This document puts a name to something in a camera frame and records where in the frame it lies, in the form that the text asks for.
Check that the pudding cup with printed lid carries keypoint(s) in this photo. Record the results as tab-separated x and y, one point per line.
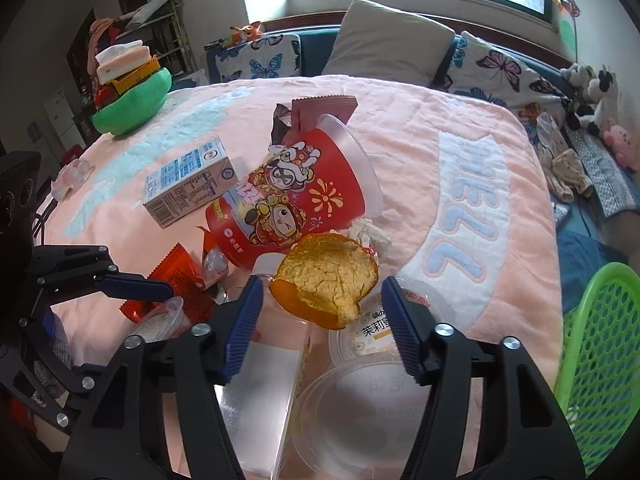
370	335

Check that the green bowl of snacks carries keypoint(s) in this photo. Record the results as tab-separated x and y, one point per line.
137	107

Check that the clear plastic wrapper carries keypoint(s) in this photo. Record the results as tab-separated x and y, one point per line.
215	267

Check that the clear round plastic container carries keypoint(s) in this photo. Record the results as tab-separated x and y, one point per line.
365	420

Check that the yellow box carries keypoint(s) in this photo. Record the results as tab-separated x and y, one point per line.
137	77

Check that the pink plush toy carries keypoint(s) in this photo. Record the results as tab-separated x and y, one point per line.
622	147

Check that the pink tissue pack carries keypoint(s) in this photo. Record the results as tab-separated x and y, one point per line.
122	62

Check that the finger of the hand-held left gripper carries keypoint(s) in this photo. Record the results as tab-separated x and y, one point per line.
75	390
137	287

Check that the black white cow plush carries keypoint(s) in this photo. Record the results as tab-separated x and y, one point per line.
597	95

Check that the pink foil snack wrapper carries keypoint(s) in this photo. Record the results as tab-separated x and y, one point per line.
325	110

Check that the clear plastic bottle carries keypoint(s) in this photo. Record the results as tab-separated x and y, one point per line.
270	395

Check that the orange snack wrapper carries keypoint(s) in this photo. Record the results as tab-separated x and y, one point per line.
175	275

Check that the red printed paper cup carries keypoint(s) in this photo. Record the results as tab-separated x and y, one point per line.
300	195

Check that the green plastic basket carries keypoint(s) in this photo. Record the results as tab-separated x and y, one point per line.
600	360

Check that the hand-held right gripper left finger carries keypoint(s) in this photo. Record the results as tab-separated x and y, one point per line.
244	332

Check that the blue bed sheet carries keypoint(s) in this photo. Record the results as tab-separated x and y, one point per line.
582	260

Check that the blue white milk carton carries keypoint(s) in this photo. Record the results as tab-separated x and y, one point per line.
185	185

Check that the pink printed blanket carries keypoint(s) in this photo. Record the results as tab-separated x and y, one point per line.
400	120

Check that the crumpled white tissue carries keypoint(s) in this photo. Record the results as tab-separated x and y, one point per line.
370	235

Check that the small clear plastic cup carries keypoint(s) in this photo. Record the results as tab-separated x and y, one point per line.
157	322

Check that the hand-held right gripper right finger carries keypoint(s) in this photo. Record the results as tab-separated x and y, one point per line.
404	335

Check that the butterfly print pillow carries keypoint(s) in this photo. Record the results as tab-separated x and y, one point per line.
505	75
255	60

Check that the metal shelf rack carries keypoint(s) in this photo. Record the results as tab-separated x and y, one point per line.
165	35

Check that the dark foil wrapper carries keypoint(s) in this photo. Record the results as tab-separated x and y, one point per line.
281	127

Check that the white refrigerator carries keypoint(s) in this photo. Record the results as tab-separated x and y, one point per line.
62	120

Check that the small pink cloth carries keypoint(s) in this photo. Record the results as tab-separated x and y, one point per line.
70	180

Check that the orange fox plush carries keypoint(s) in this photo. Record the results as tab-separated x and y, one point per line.
245	34

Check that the blue patterned cloth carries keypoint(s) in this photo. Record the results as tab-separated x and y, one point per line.
605	180

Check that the green paper pinwheel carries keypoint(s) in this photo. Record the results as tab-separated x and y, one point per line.
565	5

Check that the beige pillow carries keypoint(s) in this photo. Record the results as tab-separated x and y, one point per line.
390	45

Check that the orange peel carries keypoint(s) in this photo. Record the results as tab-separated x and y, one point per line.
325	275

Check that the grey white plush toy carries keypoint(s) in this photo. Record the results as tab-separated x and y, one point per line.
575	75

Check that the patterned baby clothes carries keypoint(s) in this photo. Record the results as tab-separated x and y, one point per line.
565	165

